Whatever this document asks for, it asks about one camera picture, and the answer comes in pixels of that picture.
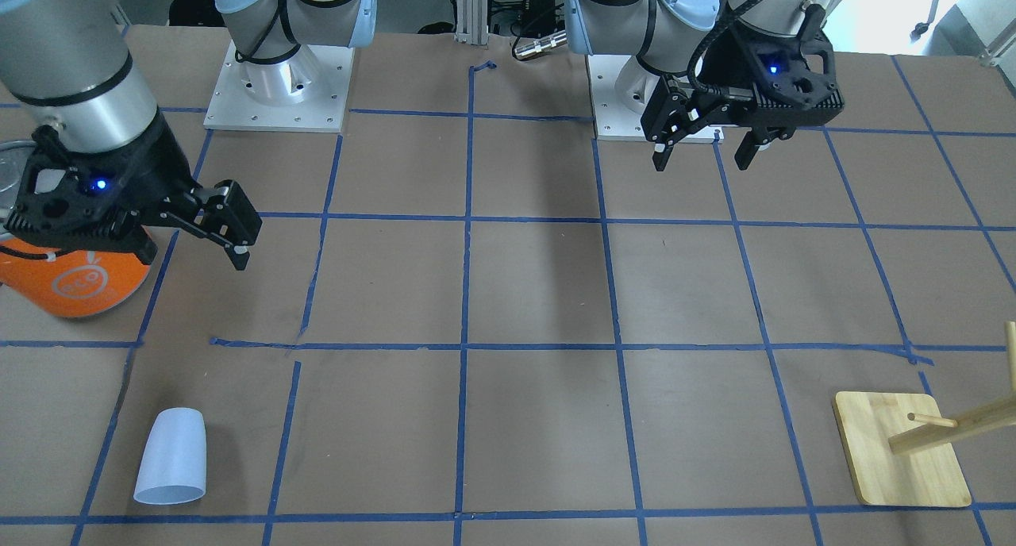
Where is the light blue plastic cup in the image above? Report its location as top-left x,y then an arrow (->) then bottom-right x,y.
132,406 -> 207,506

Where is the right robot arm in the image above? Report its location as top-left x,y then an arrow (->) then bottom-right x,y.
1,0 -> 378,271

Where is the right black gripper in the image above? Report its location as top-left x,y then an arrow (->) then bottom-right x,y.
4,112 -> 262,271

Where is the aluminium frame post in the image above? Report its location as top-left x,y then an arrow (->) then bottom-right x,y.
454,0 -> 490,48

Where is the orange canister with grey lid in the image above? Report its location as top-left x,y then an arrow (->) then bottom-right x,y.
0,140 -> 153,319

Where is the wooden cup rack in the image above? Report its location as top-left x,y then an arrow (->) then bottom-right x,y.
832,321 -> 1016,507

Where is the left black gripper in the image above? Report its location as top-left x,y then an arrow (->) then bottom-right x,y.
640,22 -> 845,172

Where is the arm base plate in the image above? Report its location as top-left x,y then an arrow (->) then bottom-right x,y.
203,44 -> 356,133
587,55 -> 658,142

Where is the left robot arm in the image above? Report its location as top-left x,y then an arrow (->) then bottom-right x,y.
564,0 -> 845,171

